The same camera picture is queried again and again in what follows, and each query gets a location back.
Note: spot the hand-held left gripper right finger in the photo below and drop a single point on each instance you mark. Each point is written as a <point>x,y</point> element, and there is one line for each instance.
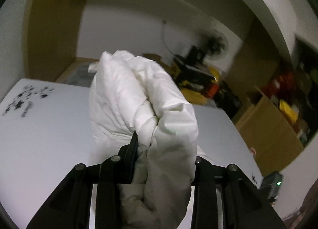
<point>202,176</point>

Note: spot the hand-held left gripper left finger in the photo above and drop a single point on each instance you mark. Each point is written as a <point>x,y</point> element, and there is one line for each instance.
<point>129,164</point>

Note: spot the white puffer jacket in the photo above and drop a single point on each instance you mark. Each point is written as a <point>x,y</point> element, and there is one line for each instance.
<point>139,109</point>

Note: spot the brown cardboard box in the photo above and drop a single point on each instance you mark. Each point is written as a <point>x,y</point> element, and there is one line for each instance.
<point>268,129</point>

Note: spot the yellow packet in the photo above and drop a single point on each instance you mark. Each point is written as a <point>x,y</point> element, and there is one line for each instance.
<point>288,109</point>

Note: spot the black bag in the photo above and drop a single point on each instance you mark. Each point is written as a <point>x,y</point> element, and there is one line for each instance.
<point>227,99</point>

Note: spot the orange box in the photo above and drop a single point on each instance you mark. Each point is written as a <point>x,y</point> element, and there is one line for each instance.
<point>211,90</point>

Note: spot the black delivery box yellow print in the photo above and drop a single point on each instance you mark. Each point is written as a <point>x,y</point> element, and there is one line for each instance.
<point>191,77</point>

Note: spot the red snack bag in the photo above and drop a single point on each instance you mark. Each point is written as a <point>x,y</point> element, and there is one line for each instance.
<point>280,82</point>

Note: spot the yellow helmet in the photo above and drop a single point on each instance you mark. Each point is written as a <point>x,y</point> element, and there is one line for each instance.
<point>215,73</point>

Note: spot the open cardboard box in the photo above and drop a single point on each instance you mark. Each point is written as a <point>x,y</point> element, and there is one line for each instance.
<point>151,57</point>

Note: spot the black speaker box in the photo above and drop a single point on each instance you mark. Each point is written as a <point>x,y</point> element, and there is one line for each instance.
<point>195,56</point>

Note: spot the tall plain wooden wardrobe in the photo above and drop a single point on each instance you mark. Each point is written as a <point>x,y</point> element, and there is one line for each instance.
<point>251,62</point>

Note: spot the black standing fan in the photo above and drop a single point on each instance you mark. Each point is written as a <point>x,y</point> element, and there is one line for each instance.
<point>215,45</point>

